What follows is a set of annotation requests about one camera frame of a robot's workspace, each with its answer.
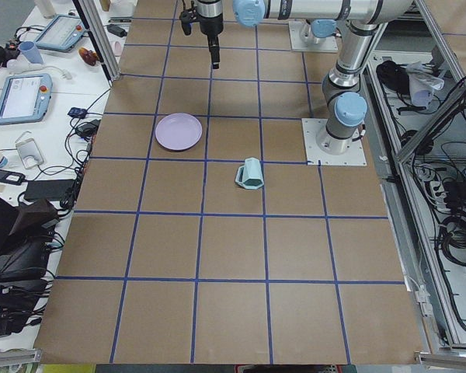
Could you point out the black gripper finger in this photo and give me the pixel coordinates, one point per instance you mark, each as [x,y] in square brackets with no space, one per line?
[214,49]

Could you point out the light blue hexagonal cup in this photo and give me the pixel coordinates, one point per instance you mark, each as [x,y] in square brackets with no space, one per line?
[250,175]

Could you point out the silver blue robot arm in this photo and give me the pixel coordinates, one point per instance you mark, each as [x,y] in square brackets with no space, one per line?
[364,21]

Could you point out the lilac plate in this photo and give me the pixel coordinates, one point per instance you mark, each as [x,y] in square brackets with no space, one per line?
[178,131]

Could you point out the light blue plastic cup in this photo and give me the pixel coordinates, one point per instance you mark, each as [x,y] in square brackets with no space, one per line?
[31,52]

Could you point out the pink white mug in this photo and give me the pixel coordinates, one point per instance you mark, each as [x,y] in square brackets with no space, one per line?
[116,48]

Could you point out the black power adapter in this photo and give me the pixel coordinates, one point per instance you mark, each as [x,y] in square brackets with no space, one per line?
[116,30]

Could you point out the amber glass object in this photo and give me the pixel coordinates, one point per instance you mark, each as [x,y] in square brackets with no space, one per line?
[88,56]

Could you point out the far blue teach pendant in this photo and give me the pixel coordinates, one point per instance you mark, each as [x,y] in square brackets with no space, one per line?
[61,34]

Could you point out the blue teach pendant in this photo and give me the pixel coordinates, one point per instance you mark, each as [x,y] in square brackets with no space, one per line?
[25,98]
[61,34]

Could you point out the small blue device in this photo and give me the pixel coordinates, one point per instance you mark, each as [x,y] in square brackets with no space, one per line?
[76,112]

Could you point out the near blue teach pendant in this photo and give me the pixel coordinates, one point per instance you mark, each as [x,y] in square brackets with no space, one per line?
[25,98]

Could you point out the black flat power brick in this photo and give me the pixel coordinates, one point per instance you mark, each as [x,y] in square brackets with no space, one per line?
[53,190]

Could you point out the black smartphone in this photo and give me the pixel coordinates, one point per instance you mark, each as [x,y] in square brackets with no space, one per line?
[11,178]

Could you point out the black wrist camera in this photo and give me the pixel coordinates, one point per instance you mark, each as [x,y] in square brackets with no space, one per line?
[187,18]

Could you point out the aluminium frame post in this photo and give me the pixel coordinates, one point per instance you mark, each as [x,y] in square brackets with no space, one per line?
[90,18]

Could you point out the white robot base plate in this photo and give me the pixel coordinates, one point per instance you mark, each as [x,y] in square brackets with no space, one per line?
[323,150]

